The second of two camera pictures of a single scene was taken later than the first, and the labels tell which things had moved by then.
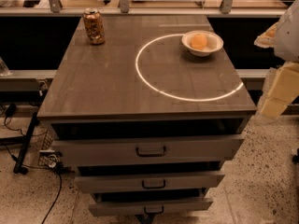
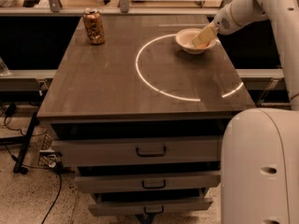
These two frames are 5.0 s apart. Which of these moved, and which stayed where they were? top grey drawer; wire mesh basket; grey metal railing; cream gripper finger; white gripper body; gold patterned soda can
Moved: white gripper body; cream gripper finger
Stayed: gold patterned soda can; top grey drawer; grey metal railing; wire mesh basket
